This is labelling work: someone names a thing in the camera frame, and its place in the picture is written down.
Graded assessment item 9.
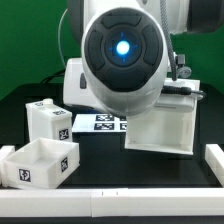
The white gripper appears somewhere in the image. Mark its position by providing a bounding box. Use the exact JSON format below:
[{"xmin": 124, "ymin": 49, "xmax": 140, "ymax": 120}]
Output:
[{"xmin": 63, "ymin": 58, "xmax": 100, "ymax": 110}]

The white drawer with knob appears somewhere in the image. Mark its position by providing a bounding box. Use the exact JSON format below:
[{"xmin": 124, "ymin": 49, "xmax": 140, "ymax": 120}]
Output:
[{"xmin": 26, "ymin": 98, "xmax": 72, "ymax": 142}]

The white drawer tray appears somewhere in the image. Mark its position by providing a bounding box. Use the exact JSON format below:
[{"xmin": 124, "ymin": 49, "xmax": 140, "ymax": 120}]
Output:
[{"xmin": 0, "ymin": 138, "xmax": 80, "ymax": 189}]

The large white drawer housing box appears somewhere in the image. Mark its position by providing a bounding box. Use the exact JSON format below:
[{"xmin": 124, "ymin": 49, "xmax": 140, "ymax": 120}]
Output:
[{"xmin": 124, "ymin": 79, "xmax": 201, "ymax": 156}]

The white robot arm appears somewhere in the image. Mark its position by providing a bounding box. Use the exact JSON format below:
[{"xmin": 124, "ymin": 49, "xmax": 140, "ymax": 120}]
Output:
[{"xmin": 63, "ymin": 0, "xmax": 224, "ymax": 116}]

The white marker tag plate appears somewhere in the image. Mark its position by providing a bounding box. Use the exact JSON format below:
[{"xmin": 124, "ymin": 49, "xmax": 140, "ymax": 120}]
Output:
[{"xmin": 72, "ymin": 114, "xmax": 127, "ymax": 133}]

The white left rail block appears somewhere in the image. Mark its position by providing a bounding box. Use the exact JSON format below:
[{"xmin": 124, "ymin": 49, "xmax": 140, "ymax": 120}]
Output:
[{"xmin": 0, "ymin": 145, "xmax": 15, "ymax": 186}]

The white rail block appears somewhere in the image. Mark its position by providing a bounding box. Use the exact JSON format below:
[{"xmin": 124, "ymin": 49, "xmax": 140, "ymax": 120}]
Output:
[
  {"xmin": 0, "ymin": 145, "xmax": 15, "ymax": 186},
  {"xmin": 205, "ymin": 144, "xmax": 224, "ymax": 188}
]

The white front rail bar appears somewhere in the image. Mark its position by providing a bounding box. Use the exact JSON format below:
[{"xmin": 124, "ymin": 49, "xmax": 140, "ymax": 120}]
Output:
[{"xmin": 0, "ymin": 188, "xmax": 224, "ymax": 217}]

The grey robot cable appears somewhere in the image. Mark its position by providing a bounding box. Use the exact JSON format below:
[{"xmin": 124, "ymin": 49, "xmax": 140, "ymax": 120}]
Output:
[{"xmin": 159, "ymin": 0, "xmax": 193, "ymax": 82}]

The white right rail block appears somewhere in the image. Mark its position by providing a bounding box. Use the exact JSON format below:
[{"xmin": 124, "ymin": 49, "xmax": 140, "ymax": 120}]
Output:
[{"xmin": 205, "ymin": 144, "xmax": 224, "ymax": 188}]

